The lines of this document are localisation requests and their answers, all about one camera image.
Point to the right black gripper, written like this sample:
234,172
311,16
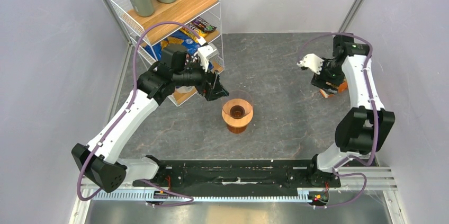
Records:
321,80

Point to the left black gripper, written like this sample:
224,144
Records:
213,91

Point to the clear glass dripper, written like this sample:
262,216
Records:
237,111

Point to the wooden ring dripper holder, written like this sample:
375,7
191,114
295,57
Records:
237,122

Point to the amber glass carafe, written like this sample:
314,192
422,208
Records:
236,130

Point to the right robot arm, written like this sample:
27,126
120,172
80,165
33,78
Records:
364,129

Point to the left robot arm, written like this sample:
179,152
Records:
99,159

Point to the coffee filter box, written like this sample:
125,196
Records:
331,89

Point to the brown candy bag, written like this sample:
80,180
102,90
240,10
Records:
203,25

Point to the blue Doritos bag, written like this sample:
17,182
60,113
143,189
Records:
182,41

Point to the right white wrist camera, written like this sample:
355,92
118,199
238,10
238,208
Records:
310,62

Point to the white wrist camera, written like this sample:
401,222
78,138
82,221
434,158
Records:
310,62
205,52

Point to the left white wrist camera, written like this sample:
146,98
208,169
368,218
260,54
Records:
205,52

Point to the white wire wooden shelf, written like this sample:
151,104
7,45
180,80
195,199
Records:
183,11

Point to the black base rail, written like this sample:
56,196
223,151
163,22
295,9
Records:
247,177

